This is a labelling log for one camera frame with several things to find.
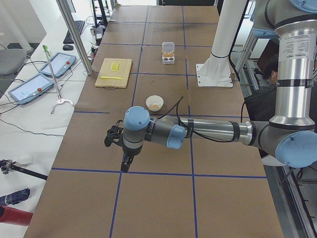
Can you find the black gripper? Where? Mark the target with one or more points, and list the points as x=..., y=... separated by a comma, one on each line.
x=130, y=152

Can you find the clear plastic egg box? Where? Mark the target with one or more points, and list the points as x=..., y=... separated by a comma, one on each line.
x=168, y=56

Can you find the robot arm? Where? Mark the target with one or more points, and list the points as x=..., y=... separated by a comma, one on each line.
x=289, y=135

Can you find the white bowl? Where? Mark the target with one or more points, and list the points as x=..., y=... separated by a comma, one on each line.
x=154, y=100

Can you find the yellow plastic knife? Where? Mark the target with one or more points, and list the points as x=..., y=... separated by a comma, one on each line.
x=111, y=77

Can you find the metal reacher grabber stick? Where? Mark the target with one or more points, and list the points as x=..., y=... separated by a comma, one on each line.
x=60, y=100

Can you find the wooden cutting board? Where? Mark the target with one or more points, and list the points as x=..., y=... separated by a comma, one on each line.
x=124, y=71

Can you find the lemon slices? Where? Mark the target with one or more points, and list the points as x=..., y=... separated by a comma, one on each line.
x=115, y=65

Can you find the near teach pendant tablet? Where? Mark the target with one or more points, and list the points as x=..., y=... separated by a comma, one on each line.
x=31, y=89

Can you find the teach pendant tablet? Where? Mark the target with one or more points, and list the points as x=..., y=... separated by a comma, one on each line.
x=61, y=63
x=31, y=89

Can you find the folded blue umbrella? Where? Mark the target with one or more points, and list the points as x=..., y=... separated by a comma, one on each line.
x=15, y=197

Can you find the far teach pendant tablet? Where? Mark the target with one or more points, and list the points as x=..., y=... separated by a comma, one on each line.
x=61, y=63

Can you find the black computer mouse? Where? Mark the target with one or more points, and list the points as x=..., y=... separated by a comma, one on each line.
x=67, y=47

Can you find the white chair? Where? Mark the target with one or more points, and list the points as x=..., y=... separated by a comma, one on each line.
x=269, y=160

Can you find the seated person dark jacket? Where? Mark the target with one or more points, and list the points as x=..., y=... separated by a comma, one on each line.
x=261, y=104

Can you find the black tripod handle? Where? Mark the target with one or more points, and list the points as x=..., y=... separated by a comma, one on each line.
x=6, y=166

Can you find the white centre column mount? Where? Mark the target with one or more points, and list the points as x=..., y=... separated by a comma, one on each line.
x=215, y=72

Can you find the aluminium frame post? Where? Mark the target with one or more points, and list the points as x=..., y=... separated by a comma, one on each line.
x=69, y=21

